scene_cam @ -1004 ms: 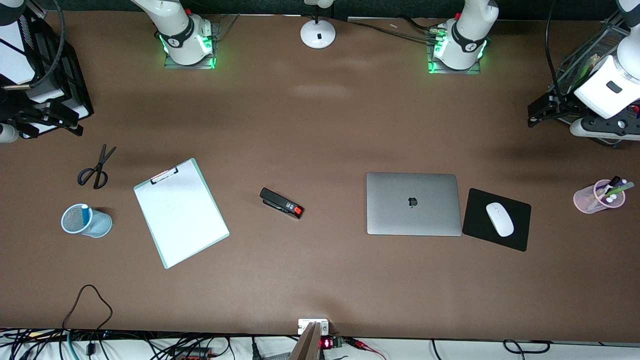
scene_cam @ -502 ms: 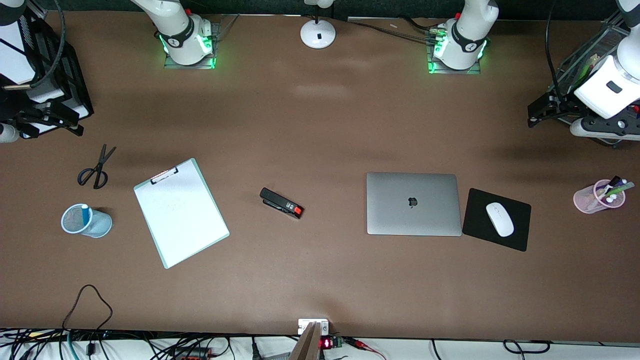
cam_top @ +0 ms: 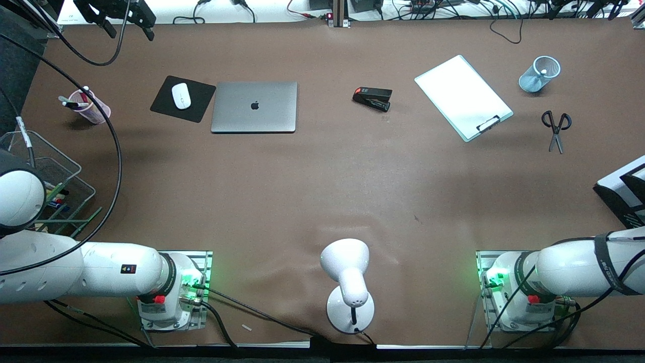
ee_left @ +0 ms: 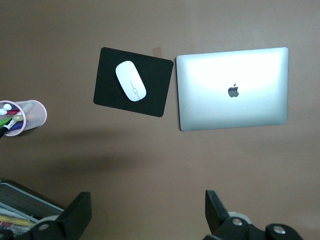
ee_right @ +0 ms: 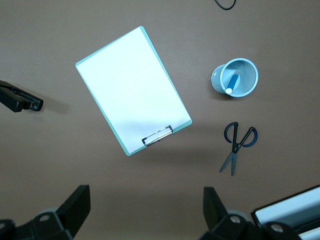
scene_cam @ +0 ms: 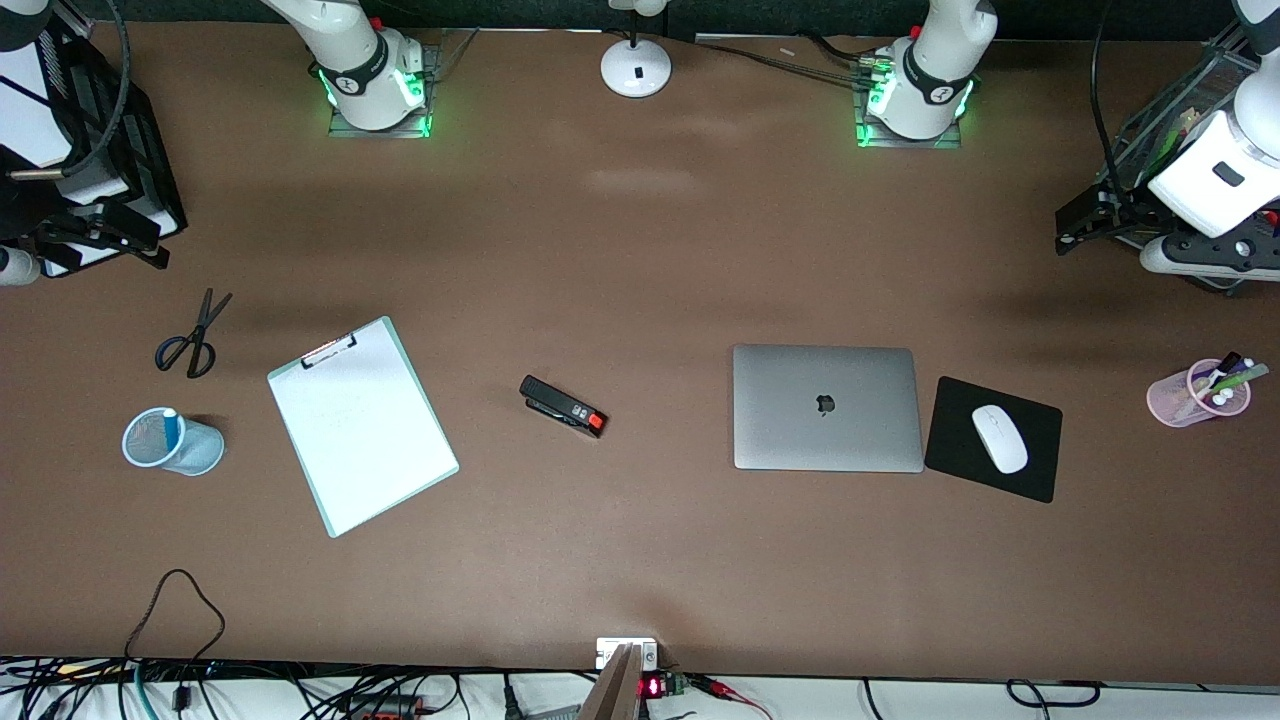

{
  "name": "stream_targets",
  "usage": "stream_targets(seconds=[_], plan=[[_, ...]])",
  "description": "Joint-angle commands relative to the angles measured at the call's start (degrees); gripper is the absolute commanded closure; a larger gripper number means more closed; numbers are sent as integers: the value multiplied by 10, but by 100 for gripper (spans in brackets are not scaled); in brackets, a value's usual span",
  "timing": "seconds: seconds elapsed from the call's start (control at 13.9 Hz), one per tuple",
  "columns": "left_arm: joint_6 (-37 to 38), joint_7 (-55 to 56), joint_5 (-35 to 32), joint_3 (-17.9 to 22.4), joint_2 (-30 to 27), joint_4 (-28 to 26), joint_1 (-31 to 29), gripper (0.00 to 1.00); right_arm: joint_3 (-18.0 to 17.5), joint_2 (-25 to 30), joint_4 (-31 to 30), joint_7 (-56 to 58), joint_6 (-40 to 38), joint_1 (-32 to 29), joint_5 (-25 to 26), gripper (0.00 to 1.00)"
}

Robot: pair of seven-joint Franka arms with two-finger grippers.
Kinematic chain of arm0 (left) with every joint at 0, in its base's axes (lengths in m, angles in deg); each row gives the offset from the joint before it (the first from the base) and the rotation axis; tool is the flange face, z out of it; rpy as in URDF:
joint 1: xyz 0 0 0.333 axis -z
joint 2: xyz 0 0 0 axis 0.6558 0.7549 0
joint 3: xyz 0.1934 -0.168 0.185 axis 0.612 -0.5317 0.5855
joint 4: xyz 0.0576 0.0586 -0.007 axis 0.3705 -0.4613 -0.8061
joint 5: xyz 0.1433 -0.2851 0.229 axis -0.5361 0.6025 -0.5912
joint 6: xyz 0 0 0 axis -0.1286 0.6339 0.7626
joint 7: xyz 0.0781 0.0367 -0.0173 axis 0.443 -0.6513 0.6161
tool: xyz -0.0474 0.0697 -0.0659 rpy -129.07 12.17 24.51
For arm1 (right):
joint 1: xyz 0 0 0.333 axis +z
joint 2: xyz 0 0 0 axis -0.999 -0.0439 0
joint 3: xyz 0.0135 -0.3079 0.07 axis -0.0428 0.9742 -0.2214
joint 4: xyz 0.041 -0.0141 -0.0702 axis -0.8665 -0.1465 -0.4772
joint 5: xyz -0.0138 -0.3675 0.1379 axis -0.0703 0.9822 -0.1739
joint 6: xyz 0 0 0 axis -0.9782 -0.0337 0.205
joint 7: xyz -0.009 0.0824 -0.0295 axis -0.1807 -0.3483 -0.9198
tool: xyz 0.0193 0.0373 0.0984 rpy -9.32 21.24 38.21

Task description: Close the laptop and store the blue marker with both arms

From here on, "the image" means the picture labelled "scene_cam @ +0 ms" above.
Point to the light green highlighter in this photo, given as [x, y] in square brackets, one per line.
[1245, 378]

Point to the mint green clipboard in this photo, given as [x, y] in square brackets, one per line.
[330, 527]

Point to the white mounting bracket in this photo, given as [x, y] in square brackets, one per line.
[605, 648]

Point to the aluminium profile post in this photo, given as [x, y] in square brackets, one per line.
[610, 690]

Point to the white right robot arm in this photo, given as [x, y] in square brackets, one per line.
[370, 70]

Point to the black stapler red tip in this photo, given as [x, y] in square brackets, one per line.
[560, 403]

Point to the white computer mouse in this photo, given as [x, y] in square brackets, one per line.
[1000, 440]

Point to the light blue mesh pen cup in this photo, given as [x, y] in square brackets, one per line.
[200, 450]

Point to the red display circuit module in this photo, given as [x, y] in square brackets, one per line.
[655, 687]

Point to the pink mesh pen cup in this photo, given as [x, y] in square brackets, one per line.
[1170, 400]

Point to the silver laptop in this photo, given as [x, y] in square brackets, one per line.
[800, 430]

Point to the green marker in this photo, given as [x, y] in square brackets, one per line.
[1166, 150]

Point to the black marker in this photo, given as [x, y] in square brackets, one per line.
[1225, 365]

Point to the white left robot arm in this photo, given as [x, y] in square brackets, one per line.
[935, 80]

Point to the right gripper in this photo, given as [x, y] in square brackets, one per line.
[30, 214]

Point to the black mouse pad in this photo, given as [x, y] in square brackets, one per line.
[950, 440]

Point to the black stacked paper tray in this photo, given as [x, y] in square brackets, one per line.
[150, 190]

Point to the white round lamp base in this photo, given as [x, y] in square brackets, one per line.
[636, 70]

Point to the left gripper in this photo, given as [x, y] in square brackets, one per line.
[1127, 207]

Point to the black hub orange ports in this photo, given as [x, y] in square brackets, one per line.
[385, 710]

